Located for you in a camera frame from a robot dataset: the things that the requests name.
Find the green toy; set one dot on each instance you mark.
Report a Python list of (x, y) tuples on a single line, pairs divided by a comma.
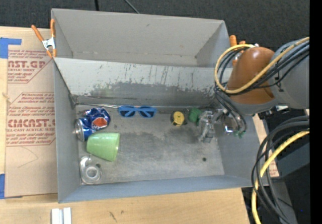
[(194, 115)]

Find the yellow and black toy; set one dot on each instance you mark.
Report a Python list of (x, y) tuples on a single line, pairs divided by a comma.
[(178, 118)]

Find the blue sunglasses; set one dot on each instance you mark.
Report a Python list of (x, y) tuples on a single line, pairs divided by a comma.
[(137, 111)]

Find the light green cup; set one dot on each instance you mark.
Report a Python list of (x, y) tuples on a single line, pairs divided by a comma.
[(103, 145)]

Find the brown cardboard board red print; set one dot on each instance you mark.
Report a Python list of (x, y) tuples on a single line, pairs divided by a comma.
[(30, 127)]

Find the grey metal bin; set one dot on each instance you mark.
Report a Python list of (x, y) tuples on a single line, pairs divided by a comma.
[(161, 147)]

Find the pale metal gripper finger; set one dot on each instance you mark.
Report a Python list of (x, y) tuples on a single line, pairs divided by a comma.
[(208, 117), (207, 133)]

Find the crushed blue drink can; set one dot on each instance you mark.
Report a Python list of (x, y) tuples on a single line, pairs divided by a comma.
[(93, 122)]

